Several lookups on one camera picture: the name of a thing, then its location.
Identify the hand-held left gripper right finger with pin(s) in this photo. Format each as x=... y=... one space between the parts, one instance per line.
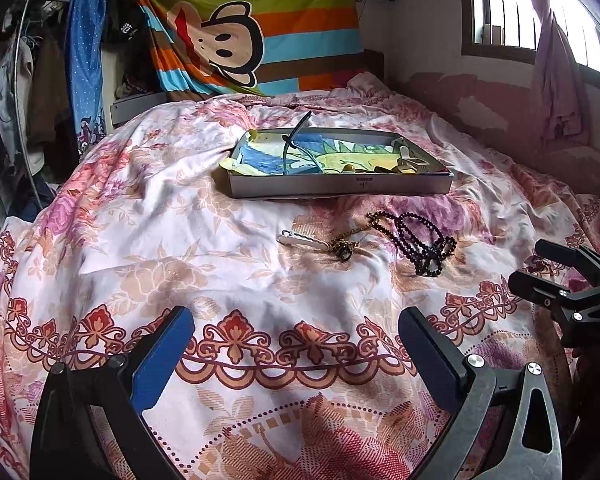
x=430 y=355

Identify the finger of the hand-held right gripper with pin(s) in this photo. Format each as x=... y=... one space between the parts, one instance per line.
x=587 y=315
x=582 y=260

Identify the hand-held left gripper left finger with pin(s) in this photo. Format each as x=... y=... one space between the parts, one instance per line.
x=162 y=355

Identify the beige square watch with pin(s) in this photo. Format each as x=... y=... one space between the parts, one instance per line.
x=411 y=161

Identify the grey shallow box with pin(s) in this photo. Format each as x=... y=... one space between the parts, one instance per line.
x=330 y=186

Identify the blue wrist watch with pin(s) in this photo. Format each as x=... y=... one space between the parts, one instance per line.
x=296 y=135

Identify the floral pink blanket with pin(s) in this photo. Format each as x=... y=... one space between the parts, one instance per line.
x=180 y=260

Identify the white hair clip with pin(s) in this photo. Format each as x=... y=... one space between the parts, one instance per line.
x=302 y=241

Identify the pink curtain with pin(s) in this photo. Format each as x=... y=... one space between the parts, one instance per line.
x=560 y=85

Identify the barred window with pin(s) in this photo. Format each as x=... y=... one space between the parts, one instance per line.
x=505 y=10

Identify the wooden headboard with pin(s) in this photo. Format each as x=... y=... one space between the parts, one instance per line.
x=374 y=65

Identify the clothes rack with garments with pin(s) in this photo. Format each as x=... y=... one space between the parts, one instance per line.
x=40 y=90

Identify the blue dotted wardrobe curtain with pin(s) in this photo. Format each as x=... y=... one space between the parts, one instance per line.
x=85 y=60

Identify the metal clothes rack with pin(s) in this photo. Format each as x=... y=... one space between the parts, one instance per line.
x=22 y=60

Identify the striped cartoon monkey sheet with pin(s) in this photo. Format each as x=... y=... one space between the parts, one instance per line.
x=290 y=10

